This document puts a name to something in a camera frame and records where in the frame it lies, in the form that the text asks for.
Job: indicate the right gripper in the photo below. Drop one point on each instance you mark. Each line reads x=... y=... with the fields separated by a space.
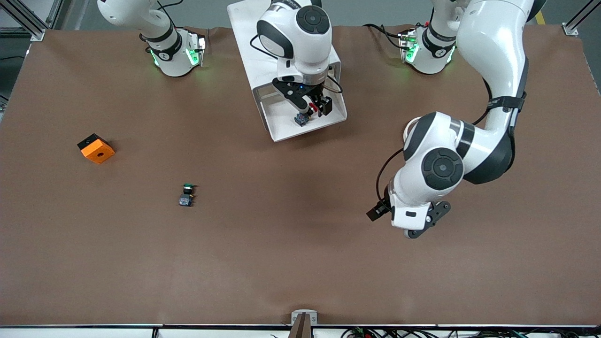
x=315 y=93

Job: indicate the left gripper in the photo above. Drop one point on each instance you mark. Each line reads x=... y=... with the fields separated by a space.
x=381 y=209

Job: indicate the red push button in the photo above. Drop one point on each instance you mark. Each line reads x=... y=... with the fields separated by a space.
x=303 y=119

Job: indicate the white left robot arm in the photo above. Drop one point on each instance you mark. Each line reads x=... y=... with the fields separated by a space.
x=497 y=47

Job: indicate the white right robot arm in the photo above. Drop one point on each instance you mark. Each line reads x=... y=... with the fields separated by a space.
x=300 y=42

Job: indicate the green push button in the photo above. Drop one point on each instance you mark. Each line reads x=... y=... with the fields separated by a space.
x=186 y=199

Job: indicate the brown table cover mat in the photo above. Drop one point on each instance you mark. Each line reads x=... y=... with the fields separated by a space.
x=300 y=263

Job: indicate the orange and black box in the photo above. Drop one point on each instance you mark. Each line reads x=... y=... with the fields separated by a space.
x=97 y=152

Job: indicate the white curved bracket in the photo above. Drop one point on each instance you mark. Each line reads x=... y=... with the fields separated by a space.
x=406 y=129

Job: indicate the grey mount bracket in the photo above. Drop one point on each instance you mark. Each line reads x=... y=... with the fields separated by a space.
x=296 y=317

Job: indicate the aluminium frame profile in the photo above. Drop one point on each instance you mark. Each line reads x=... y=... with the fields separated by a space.
x=570 y=30
x=36 y=34

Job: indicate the white table edge rail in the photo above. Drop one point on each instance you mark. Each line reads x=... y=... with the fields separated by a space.
x=94 y=332

